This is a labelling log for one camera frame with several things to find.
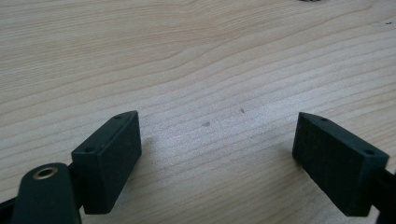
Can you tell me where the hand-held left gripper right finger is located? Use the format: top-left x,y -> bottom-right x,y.
291,111 -> 390,217

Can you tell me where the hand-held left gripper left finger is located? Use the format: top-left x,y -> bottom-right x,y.
70,110 -> 143,216

